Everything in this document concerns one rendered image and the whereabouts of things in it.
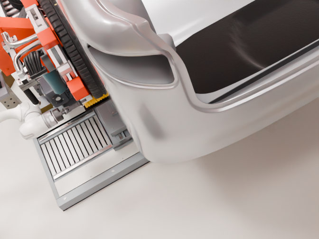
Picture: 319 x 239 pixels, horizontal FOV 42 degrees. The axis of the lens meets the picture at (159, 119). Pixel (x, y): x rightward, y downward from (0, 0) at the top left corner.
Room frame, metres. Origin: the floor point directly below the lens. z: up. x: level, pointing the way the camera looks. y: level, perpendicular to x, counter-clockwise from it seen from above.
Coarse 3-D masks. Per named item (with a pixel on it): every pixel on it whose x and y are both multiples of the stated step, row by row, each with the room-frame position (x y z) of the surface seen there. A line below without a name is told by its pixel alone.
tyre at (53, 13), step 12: (48, 0) 1.84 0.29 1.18; (48, 12) 1.76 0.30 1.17; (60, 12) 1.74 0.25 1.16; (60, 24) 1.69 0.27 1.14; (60, 36) 1.64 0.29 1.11; (72, 36) 1.63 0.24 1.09; (72, 48) 1.59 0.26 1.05; (72, 60) 1.56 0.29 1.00; (84, 60) 1.56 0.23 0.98; (84, 72) 1.53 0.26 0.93; (96, 84) 1.52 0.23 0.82; (96, 96) 1.55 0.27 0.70
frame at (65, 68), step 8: (32, 8) 1.92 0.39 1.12; (32, 16) 1.87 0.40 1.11; (40, 16) 1.83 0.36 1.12; (32, 24) 1.79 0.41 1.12; (48, 24) 2.10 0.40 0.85; (56, 48) 1.65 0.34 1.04; (64, 56) 1.61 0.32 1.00; (56, 64) 1.59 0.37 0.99; (64, 64) 1.58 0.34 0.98; (72, 64) 1.95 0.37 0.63; (64, 72) 1.57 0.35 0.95; (72, 72) 1.57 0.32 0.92
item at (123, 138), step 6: (96, 114) 1.90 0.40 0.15; (102, 120) 1.83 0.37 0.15; (102, 126) 1.77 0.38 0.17; (108, 132) 1.71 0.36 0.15; (126, 132) 1.66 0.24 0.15; (108, 138) 1.65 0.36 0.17; (114, 138) 1.65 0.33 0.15; (120, 138) 1.61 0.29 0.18; (126, 138) 1.60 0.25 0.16; (114, 144) 1.59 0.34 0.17; (120, 144) 1.59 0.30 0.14; (126, 144) 1.60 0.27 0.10
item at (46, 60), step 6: (42, 48) 1.84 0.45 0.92; (54, 48) 1.81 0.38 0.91; (60, 48) 1.80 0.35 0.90; (48, 54) 1.79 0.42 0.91; (54, 54) 1.78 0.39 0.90; (42, 60) 1.77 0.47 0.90; (48, 60) 1.77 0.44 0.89; (60, 60) 1.76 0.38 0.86; (42, 66) 1.75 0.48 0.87; (48, 66) 1.75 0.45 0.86; (54, 66) 1.76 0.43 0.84; (48, 72) 1.76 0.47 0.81
